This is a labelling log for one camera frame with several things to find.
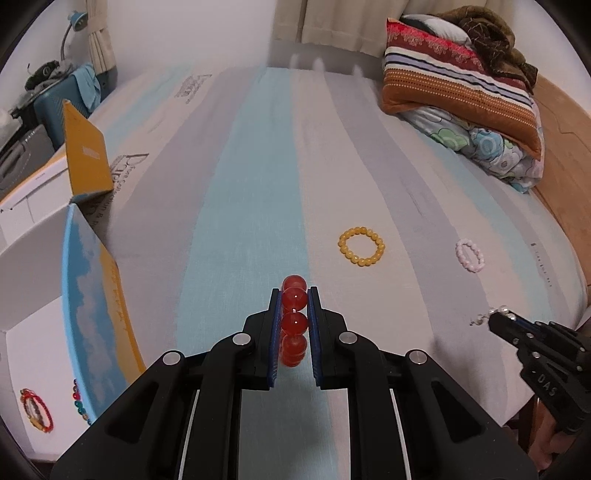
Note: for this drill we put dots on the beige tied curtain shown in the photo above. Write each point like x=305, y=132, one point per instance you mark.
x=102, y=41

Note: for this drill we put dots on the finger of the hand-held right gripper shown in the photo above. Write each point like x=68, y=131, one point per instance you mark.
x=526, y=323
x=503, y=330

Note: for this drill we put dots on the grey suitcase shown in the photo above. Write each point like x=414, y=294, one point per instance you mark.
x=23, y=152

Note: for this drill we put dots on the blue desk lamp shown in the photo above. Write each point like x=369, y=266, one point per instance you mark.
x=76, y=21

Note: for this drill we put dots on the brown blanket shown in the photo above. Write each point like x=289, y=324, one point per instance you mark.
x=494, y=37

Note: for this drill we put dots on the wooden bed frame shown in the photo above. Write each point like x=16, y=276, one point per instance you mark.
x=563, y=152

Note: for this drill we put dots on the person's right hand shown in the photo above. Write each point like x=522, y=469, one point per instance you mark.
x=561, y=445

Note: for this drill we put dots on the blue cloth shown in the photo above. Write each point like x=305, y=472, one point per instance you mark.
x=87, y=85

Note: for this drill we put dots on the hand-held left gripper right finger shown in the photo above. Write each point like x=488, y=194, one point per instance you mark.
x=315, y=337

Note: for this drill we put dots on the floral quilt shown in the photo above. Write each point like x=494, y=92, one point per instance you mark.
x=489, y=147

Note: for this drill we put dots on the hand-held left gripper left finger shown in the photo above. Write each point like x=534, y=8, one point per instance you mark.
x=275, y=337

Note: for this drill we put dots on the beige window curtain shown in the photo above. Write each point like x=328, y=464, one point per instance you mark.
x=337, y=23

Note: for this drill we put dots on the black bag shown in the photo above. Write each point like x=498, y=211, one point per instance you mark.
x=44, y=74

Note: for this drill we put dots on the teal suitcase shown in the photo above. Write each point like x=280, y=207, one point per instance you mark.
x=53, y=106

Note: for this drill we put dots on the grey pillow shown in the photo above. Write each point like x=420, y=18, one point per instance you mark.
x=438, y=27

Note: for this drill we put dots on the striped bed sheet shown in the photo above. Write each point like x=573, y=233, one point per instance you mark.
x=258, y=184

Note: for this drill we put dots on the white cardboard box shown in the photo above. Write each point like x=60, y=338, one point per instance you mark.
x=85, y=152

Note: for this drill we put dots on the striped pillow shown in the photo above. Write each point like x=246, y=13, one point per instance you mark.
x=461, y=87

